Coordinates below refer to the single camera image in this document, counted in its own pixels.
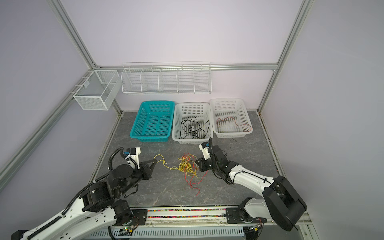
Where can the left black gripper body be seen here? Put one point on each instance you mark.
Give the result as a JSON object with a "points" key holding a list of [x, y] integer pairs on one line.
{"points": [[144, 172]]}

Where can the white plastic basket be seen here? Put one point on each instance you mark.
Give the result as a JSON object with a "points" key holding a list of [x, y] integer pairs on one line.
{"points": [[230, 118], [192, 123]]}

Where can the teal plastic basket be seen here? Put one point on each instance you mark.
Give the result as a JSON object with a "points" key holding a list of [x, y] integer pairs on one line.
{"points": [[153, 122]]}

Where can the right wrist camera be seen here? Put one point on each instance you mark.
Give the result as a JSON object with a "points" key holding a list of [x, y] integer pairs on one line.
{"points": [[204, 147]]}

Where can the middle white plastic basket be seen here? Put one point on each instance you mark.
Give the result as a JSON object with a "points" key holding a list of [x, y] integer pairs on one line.
{"points": [[192, 123]]}

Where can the white mesh wall box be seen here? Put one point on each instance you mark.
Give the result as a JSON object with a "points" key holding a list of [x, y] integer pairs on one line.
{"points": [[99, 90]]}

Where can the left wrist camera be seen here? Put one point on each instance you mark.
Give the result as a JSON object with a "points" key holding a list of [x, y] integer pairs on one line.
{"points": [[131, 155]]}

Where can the front aluminium rail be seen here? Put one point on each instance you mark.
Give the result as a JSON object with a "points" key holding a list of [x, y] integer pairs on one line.
{"points": [[201, 216]]}

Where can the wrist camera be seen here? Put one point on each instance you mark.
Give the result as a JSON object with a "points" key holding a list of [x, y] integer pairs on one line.
{"points": [[131, 155], [204, 147]]}

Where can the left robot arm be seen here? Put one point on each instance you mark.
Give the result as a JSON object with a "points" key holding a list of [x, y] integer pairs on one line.
{"points": [[98, 205]]}

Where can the right white plastic basket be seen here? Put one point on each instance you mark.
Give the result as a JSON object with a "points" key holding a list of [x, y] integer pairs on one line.
{"points": [[230, 118]]}

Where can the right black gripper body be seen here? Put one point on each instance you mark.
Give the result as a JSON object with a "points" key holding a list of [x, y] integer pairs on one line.
{"points": [[206, 164]]}

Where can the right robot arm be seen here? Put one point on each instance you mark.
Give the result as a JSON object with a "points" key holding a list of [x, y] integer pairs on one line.
{"points": [[283, 203]]}

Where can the aluminium cage frame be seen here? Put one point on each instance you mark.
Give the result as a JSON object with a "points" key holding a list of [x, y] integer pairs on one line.
{"points": [[10, 169]]}

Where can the white wire wall shelf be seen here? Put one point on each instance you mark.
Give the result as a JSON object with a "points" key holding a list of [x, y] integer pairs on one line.
{"points": [[167, 78]]}

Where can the white slotted cable duct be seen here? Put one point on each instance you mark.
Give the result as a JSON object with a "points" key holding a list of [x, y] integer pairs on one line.
{"points": [[179, 233]]}

